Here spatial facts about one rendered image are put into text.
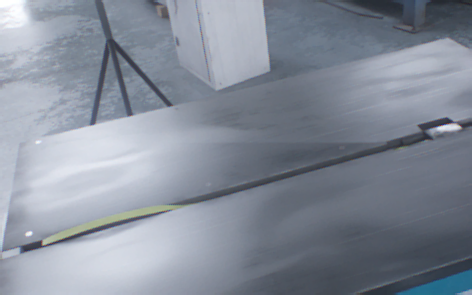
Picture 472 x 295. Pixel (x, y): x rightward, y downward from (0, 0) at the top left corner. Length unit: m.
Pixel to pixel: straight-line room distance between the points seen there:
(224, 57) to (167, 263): 2.15
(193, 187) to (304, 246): 0.21
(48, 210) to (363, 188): 0.46
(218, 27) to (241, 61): 0.24
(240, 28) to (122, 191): 2.02
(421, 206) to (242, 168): 0.27
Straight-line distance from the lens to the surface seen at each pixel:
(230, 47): 2.76
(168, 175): 0.83
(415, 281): 0.65
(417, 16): 3.36
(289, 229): 0.69
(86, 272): 0.71
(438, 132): 0.88
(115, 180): 0.86
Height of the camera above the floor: 1.19
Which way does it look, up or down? 33 degrees down
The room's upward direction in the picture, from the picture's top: 8 degrees counter-clockwise
